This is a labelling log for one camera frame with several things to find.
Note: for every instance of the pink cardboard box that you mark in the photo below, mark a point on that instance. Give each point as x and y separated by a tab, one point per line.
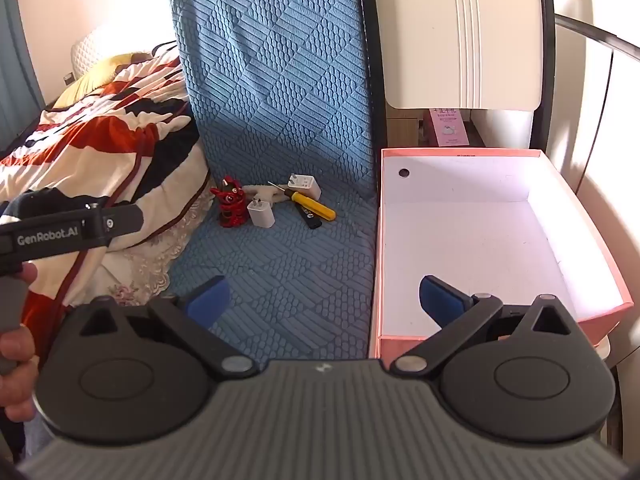
475	220

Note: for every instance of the beige lace cloth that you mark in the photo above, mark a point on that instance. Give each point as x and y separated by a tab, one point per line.
150	260

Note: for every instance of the person's left hand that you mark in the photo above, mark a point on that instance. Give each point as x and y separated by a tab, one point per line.
17	390

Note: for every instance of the white charger plug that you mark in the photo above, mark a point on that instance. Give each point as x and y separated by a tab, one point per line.
306	187
260	214

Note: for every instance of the yellow pillow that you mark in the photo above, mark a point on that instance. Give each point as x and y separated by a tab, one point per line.
95	77

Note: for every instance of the black curved metal rail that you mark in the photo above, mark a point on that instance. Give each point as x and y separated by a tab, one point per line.
600	37

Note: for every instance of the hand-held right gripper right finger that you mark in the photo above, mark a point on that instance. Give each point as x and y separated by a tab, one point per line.
440	301

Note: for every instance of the white plastic panel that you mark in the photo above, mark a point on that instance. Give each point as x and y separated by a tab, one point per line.
425	35

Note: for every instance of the wall socket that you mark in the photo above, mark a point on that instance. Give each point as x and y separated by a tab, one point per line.
68	78

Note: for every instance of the red white black printed blanket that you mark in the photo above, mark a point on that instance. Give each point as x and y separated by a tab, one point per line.
100	150

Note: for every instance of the black usb stick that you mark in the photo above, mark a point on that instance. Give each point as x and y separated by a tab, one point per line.
310	220

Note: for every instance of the blue curtain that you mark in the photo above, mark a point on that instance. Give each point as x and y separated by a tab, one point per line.
15	60

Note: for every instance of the white quilted headboard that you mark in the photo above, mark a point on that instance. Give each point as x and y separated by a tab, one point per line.
87	47

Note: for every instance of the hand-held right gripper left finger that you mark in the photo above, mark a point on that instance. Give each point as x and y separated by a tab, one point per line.
210	301

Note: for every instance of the blue textured sofa cover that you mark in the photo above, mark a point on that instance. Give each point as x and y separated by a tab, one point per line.
280	85

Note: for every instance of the pink booklet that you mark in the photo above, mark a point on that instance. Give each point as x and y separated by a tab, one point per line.
447	130

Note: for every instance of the cream plush hair clip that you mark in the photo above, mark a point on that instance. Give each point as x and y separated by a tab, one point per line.
262	191

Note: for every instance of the white folding chair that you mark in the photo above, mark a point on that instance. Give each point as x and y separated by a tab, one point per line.
372	110

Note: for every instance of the red figurine toy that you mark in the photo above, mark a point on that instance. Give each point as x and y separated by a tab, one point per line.
231	205

